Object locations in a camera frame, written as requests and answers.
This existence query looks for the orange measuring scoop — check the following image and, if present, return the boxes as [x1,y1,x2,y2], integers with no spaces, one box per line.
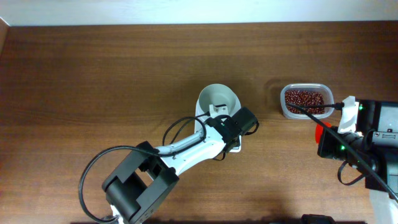
[315,124,323,144]

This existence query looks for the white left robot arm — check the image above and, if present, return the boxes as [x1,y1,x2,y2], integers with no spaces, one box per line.
[102,107,259,223]

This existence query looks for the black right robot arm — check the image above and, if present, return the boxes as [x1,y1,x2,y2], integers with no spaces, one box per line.
[315,98,397,223]

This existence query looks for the white digital kitchen scale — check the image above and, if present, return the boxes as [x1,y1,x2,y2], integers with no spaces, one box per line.
[195,84,242,153]

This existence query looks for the white round bowl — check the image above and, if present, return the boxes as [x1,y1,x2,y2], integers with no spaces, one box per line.
[195,83,240,116]

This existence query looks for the clear plastic container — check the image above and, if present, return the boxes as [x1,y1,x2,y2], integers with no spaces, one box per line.
[280,83,335,119]

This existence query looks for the red adzuki beans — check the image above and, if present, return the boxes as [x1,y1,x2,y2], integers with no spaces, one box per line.
[284,90,325,114]

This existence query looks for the black right camera cable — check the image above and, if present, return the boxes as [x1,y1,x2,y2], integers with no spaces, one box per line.
[285,101,398,203]

